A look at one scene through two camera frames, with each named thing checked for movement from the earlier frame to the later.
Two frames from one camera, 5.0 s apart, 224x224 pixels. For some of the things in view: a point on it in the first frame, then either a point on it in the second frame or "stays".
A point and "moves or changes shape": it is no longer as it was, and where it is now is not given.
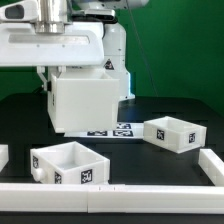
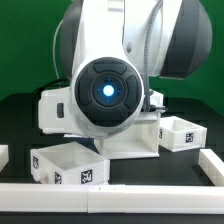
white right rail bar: x=213 y=166 stays
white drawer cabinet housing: x=84 y=102 moves or changes shape
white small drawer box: x=174 y=134 stays
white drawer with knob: x=69 y=163 stays
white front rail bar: x=111 y=198 stays
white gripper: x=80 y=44 to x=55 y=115
